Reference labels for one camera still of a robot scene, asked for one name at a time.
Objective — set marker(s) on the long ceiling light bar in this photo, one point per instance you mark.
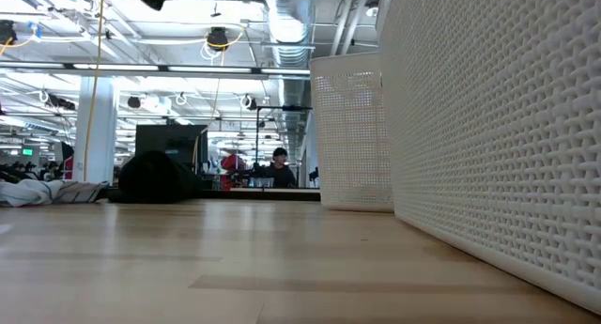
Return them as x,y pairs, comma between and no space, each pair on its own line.
211,69

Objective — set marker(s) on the person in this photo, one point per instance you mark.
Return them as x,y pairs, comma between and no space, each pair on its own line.
281,174

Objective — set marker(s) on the white striped sock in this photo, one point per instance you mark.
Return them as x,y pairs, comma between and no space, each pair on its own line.
33,191

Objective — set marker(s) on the black garment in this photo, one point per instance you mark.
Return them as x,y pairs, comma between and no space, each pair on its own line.
155,178

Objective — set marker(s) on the white woven plastic basket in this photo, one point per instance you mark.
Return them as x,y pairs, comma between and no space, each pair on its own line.
493,127
349,136

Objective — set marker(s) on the green exit sign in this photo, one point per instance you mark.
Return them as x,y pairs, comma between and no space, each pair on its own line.
27,151

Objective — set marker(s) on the black monitor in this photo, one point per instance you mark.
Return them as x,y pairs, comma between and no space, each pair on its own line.
169,138

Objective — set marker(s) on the silver ribbed ventilation duct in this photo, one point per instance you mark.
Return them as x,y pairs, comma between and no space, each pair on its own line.
288,23

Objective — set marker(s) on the red background object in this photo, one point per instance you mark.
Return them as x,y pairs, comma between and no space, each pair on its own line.
232,163

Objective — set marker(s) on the white column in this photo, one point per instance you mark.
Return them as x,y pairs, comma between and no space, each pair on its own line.
107,136

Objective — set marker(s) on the black aluminium table frame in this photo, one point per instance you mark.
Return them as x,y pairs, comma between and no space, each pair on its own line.
263,195

